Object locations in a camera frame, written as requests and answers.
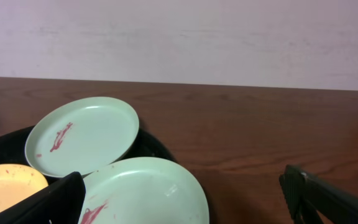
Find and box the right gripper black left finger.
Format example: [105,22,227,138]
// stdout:
[0,172,86,224]

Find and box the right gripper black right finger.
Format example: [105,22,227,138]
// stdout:
[279,165,358,224]

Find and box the yellow plate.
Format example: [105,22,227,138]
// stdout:
[0,164,48,213]

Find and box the round black serving tray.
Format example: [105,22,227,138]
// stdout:
[0,125,216,224]

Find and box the far mint green plate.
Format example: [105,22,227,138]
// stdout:
[24,96,140,178]

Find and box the mint green plate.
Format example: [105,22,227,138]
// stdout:
[78,157,210,224]
[24,96,140,178]

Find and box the near mint green plate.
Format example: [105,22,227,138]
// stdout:
[78,157,210,224]

